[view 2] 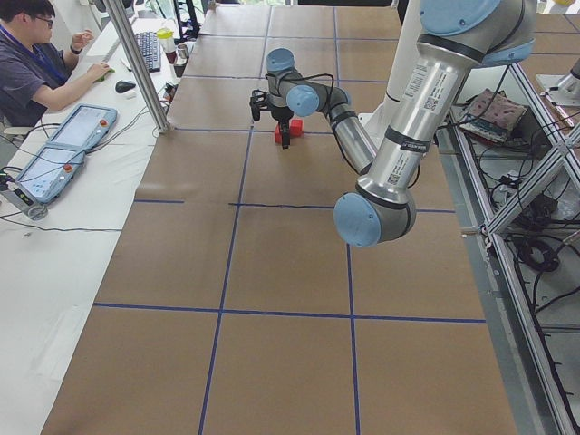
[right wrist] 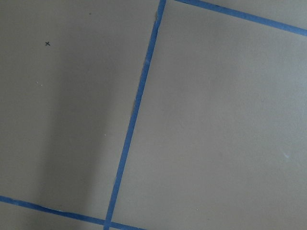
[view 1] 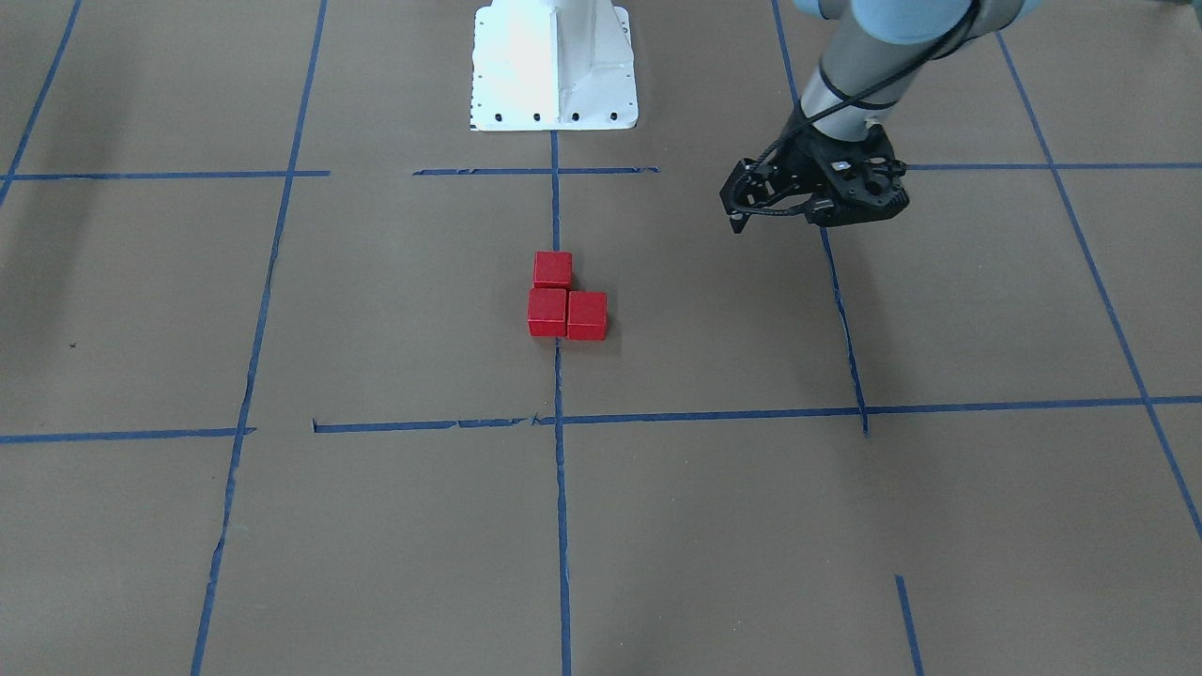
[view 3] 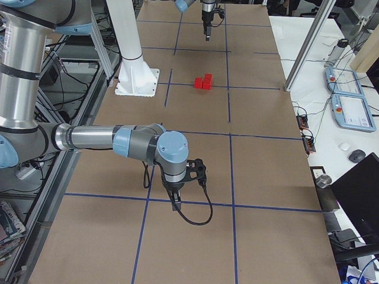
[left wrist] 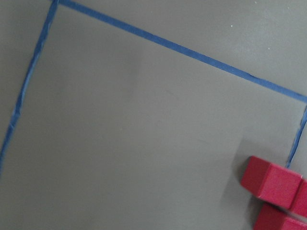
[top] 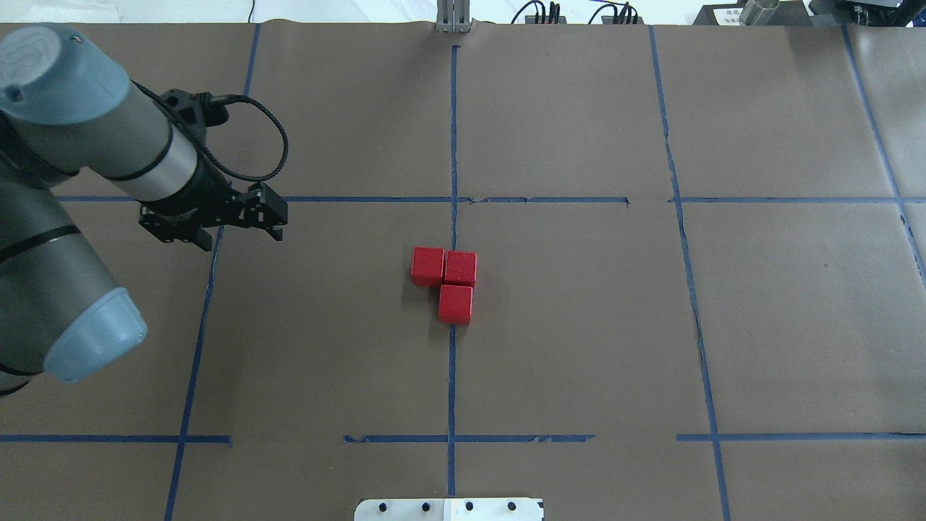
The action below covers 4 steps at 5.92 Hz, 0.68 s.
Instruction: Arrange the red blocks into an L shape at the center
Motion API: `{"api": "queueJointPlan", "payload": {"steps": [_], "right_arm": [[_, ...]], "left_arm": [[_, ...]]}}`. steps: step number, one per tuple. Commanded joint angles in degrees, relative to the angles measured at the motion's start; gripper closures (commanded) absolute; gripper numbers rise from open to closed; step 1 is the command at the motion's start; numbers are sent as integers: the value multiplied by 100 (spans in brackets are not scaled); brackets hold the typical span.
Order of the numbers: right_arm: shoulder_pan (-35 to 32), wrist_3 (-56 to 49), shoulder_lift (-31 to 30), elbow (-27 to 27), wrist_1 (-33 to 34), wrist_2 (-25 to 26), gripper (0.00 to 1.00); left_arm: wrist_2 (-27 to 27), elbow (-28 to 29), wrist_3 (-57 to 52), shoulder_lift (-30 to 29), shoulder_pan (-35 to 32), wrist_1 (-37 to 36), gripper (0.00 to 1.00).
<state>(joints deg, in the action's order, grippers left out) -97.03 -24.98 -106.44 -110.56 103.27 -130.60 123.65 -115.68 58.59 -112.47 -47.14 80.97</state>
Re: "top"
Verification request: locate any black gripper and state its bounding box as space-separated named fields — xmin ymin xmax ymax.
xmin=139 ymin=89 xmax=289 ymax=252

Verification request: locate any red block placed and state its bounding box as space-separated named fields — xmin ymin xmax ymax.
xmin=443 ymin=250 xmax=477 ymax=287
xmin=438 ymin=284 xmax=474 ymax=326
xmin=410 ymin=246 xmax=446 ymax=287

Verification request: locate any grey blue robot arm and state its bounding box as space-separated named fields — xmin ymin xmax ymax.
xmin=1 ymin=23 xmax=290 ymax=397

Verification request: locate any brown paper table cover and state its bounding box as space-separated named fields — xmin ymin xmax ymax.
xmin=2 ymin=20 xmax=924 ymax=520

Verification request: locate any metal cylinder can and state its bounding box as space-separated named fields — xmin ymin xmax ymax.
xmin=739 ymin=0 xmax=781 ymax=27

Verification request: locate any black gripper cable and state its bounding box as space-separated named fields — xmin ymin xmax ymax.
xmin=130 ymin=80 xmax=290 ymax=183

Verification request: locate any aluminium frame post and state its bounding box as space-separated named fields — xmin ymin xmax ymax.
xmin=436 ymin=0 xmax=472 ymax=34

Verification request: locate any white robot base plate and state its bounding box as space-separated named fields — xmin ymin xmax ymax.
xmin=354 ymin=497 xmax=545 ymax=520

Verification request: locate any black cable bundle left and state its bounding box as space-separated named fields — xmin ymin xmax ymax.
xmin=511 ymin=1 xmax=567 ymax=25

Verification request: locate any black cable bundle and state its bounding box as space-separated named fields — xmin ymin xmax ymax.
xmin=511 ymin=1 xmax=567 ymax=25
xmin=588 ymin=2 xmax=646 ymax=25

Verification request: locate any black cable bundle right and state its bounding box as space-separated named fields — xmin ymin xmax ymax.
xmin=588 ymin=2 xmax=646 ymax=25

